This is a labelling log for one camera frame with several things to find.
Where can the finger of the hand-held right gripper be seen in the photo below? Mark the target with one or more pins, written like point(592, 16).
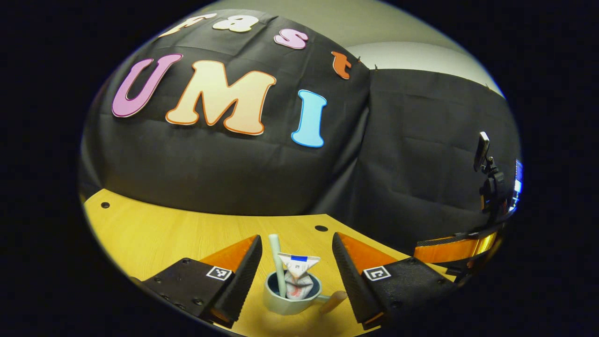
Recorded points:
point(449, 250)

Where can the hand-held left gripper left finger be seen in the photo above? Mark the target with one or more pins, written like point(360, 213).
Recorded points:
point(245, 276)

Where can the yellow wooden desktop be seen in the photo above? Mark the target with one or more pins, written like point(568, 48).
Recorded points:
point(154, 234)

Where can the pale green toothbrush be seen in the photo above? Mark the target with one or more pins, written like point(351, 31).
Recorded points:
point(277, 257)

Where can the black backdrop cloth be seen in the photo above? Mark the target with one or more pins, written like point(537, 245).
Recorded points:
point(234, 173)

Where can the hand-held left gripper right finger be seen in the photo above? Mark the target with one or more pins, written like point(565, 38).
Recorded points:
point(351, 276)

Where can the white toothpaste tube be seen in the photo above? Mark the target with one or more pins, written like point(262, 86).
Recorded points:
point(299, 276)

